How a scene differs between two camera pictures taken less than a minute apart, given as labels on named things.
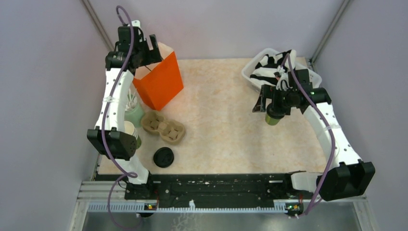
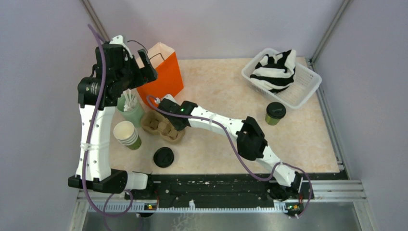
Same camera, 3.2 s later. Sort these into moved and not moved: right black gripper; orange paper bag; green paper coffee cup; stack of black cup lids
Moved: right black gripper
Not moved: green paper coffee cup; stack of black cup lids; orange paper bag
